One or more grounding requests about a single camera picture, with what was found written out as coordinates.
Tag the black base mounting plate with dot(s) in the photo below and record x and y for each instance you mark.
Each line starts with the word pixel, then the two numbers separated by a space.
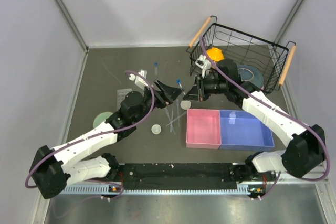
pixel 180 176

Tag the white crucible lid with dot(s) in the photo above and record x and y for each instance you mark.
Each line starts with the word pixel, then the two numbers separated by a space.
pixel 185 104

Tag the aluminium frame rail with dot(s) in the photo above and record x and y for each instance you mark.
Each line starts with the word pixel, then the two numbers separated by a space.
pixel 265 179

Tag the clear test tube rack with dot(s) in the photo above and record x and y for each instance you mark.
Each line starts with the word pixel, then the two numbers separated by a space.
pixel 121 94

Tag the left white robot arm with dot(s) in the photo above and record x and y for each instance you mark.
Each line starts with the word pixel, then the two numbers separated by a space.
pixel 78 150

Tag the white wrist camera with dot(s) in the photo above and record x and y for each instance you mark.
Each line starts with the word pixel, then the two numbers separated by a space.
pixel 139 79
pixel 204 64

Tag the black wire dish basket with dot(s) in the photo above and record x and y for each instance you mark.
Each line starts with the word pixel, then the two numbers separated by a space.
pixel 271 59

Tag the dark blue plate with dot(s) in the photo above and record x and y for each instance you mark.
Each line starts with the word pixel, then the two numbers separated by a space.
pixel 251 74

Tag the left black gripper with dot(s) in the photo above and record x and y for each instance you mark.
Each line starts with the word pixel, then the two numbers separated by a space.
pixel 167 94

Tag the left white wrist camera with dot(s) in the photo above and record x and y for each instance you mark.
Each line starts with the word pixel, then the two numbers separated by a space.
pixel 139 79

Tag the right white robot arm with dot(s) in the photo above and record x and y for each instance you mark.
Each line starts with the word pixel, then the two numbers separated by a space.
pixel 304 145

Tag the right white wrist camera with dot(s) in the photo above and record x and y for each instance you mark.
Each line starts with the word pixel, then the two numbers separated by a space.
pixel 204 64

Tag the pink plastic bin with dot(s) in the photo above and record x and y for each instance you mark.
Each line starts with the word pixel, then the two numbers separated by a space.
pixel 203 129

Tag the light green plate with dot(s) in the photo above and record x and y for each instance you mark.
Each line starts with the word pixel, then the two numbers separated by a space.
pixel 101 118

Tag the orange and brown bowl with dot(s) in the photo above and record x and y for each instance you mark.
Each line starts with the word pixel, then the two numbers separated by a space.
pixel 215 54

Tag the white crucible cup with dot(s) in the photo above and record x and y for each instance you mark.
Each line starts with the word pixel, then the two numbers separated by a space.
pixel 156 129

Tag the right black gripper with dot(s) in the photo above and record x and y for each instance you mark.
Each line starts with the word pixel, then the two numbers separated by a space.
pixel 199 88

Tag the clear plastic pipette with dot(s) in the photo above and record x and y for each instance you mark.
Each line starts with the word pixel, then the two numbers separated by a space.
pixel 168 114
pixel 171 120
pixel 178 112
pixel 176 119

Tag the blue plastic bin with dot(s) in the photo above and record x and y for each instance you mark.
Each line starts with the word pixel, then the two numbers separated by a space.
pixel 242 131

